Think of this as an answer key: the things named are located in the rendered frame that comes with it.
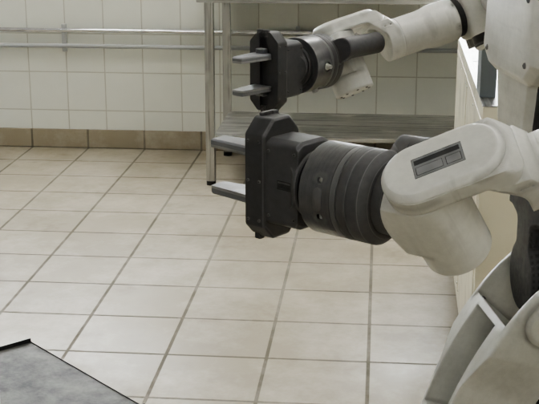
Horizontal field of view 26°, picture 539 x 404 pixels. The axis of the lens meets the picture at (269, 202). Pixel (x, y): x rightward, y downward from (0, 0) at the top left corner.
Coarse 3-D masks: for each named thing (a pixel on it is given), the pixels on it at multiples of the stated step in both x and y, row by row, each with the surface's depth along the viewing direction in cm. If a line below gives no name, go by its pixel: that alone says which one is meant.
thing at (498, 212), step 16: (464, 48) 375; (464, 64) 360; (464, 80) 354; (496, 80) 316; (464, 96) 352; (496, 96) 292; (464, 112) 349; (480, 112) 287; (496, 112) 281; (496, 192) 286; (480, 208) 288; (496, 208) 287; (512, 208) 287; (496, 224) 288; (512, 224) 288; (496, 240) 289; (512, 240) 289; (496, 256) 290; (480, 272) 292; (464, 288) 326; (464, 304) 324
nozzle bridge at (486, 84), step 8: (480, 56) 290; (480, 64) 289; (488, 64) 288; (480, 72) 289; (488, 72) 289; (480, 80) 290; (488, 80) 289; (480, 88) 290; (488, 88) 290; (480, 96) 291; (488, 96) 290
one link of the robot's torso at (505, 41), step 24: (504, 0) 147; (528, 0) 136; (504, 24) 147; (528, 24) 137; (504, 48) 147; (528, 48) 137; (504, 72) 150; (528, 72) 138; (504, 96) 151; (528, 96) 142; (504, 120) 151; (528, 120) 143
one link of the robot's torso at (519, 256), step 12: (516, 204) 156; (528, 204) 151; (528, 216) 151; (528, 228) 151; (516, 240) 156; (528, 240) 151; (516, 252) 156; (528, 252) 151; (516, 264) 156; (528, 264) 151; (516, 276) 157; (528, 276) 151; (516, 288) 157; (528, 288) 152; (516, 300) 157; (528, 300) 152
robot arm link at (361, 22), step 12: (360, 12) 189; (372, 12) 189; (324, 24) 188; (336, 24) 188; (348, 24) 188; (360, 24) 189; (372, 24) 189; (384, 24) 190; (396, 24) 191; (384, 36) 191; (396, 36) 190; (384, 48) 193; (396, 48) 190
